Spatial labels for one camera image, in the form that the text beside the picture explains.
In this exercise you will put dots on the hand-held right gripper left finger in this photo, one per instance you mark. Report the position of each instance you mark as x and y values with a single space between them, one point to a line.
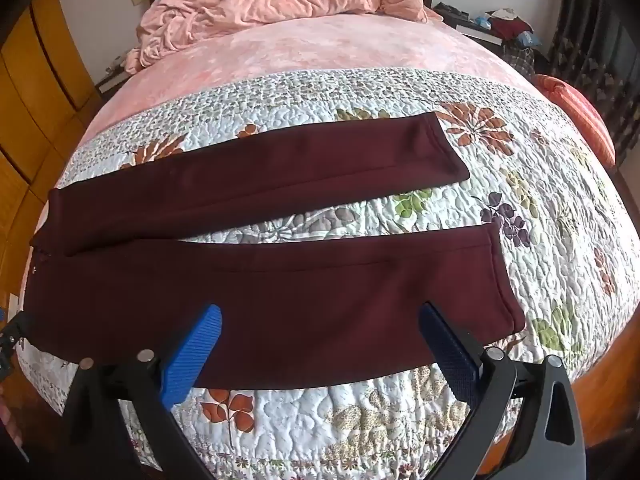
192 355

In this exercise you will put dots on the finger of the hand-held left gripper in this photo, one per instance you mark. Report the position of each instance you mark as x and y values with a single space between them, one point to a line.
10 337

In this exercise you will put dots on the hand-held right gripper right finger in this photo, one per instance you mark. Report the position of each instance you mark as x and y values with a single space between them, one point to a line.
450 355

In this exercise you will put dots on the maroon pants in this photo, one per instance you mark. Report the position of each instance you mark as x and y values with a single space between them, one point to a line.
300 300

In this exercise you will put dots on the white floral quilt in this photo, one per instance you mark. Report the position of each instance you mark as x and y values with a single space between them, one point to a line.
350 435

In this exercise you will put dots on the yellow wooden wardrobe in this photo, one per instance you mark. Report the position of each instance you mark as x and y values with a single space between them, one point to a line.
30 85

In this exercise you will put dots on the small dark nightstand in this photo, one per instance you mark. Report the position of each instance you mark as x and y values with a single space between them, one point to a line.
112 80

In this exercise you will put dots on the orange striped pillow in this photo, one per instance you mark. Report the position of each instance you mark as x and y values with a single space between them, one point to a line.
580 110

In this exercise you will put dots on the plaid cloth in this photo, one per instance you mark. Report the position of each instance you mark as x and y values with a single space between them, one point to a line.
520 60

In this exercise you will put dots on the blue plastic bag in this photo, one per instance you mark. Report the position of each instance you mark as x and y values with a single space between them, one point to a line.
527 39

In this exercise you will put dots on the pink bed sheet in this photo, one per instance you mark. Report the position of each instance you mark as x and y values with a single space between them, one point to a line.
325 45

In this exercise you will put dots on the dark red clothing pile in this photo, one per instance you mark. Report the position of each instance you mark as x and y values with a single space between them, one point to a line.
510 24

